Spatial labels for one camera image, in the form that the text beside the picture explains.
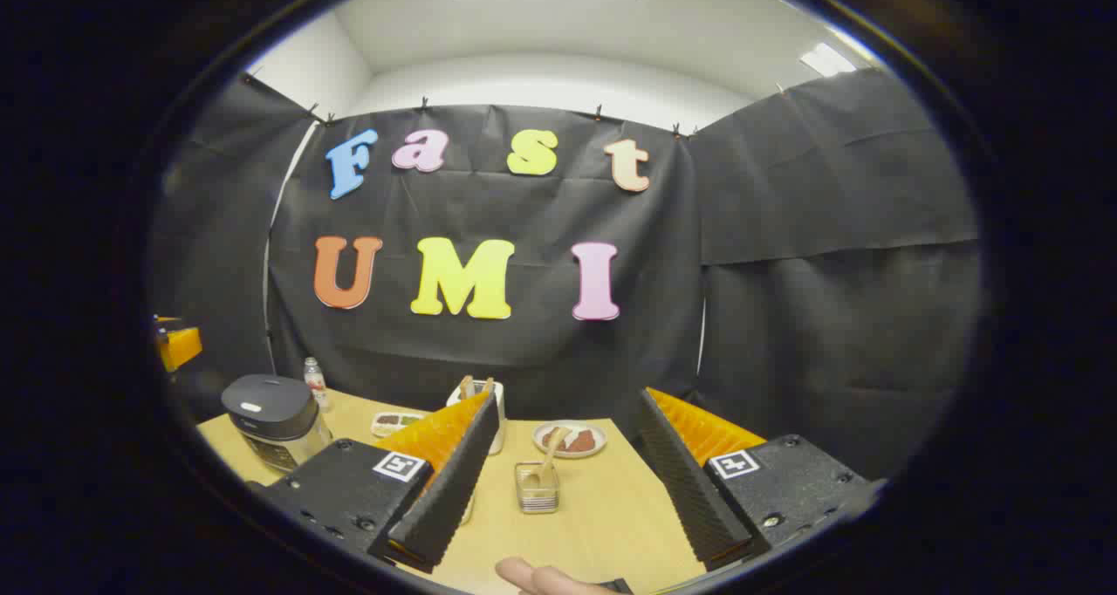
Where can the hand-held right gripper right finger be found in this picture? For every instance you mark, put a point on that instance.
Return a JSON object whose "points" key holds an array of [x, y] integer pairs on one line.
{"points": [[689, 490]]}

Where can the brown meat piece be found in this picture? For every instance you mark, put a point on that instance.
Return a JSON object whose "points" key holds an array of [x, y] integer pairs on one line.
{"points": [[583, 442], [551, 442]]}

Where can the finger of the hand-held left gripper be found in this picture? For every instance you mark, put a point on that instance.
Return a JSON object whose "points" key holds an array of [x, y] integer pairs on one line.
{"points": [[179, 346]]}

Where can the small clear bottle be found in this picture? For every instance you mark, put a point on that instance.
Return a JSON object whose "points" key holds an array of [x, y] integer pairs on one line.
{"points": [[315, 384]]}

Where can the wooden spoon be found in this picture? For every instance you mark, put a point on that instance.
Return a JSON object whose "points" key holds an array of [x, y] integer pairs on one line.
{"points": [[550, 460]]}

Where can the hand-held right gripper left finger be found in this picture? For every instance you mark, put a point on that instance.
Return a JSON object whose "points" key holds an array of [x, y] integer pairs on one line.
{"points": [[454, 490]]}

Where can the ceiling light panel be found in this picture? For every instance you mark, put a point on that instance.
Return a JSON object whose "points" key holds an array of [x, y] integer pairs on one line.
{"points": [[827, 59]]}

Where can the white divided condiment dish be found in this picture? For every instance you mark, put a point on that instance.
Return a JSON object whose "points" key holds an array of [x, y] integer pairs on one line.
{"points": [[393, 422]]}

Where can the white toaster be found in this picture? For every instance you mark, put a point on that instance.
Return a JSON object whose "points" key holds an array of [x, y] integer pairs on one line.
{"points": [[500, 420]]}

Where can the white round plate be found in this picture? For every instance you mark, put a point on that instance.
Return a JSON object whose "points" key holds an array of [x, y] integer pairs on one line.
{"points": [[570, 426]]}

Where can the black backdrop cloth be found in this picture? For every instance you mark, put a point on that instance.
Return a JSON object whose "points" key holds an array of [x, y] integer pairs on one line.
{"points": [[524, 351]]}

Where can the black and silver rice cooker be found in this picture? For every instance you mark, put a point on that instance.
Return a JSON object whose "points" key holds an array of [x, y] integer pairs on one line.
{"points": [[270, 403]]}

